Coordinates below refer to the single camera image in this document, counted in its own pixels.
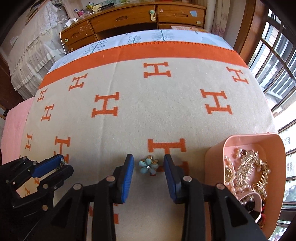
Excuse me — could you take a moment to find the blue flower hair clip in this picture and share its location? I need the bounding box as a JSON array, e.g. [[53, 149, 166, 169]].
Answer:
[[138, 156, 159, 176]]

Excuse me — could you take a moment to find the pink jewelry box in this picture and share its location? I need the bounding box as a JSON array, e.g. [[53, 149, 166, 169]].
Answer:
[[205, 133, 286, 238]]

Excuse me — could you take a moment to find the pink bed sheet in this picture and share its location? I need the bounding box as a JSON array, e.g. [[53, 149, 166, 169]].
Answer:
[[1, 97, 34, 164]]

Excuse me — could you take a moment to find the gold leaf hair comb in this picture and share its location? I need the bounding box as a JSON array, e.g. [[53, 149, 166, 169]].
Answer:
[[235, 150, 259, 193]]

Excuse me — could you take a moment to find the beige orange H-pattern blanket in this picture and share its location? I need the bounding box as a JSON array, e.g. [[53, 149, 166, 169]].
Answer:
[[17, 41, 277, 241]]

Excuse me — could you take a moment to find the white lace covered furniture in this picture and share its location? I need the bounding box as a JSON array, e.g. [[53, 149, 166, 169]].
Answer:
[[1, 1, 68, 99]]

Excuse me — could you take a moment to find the white power adapter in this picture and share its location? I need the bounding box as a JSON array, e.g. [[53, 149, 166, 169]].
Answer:
[[65, 18, 78, 28]]

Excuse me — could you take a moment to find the wooden desk with drawers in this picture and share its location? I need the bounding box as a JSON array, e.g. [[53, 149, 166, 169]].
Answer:
[[60, 1, 206, 53]]

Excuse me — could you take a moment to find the metal window grille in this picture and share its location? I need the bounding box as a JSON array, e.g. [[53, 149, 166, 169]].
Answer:
[[248, 11, 295, 240]]

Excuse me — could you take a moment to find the light blue floral bedsheet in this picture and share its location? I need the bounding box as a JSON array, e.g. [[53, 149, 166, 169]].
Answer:
[[49, 29, 233, 72]]

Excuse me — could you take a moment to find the patterned curtain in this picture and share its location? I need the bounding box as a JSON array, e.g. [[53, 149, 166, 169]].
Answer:
[[204, 0, 231, 37]]

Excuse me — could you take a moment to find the pearl bracelet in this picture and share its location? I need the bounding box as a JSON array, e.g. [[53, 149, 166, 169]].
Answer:
[[223, 155, 238, 195]]

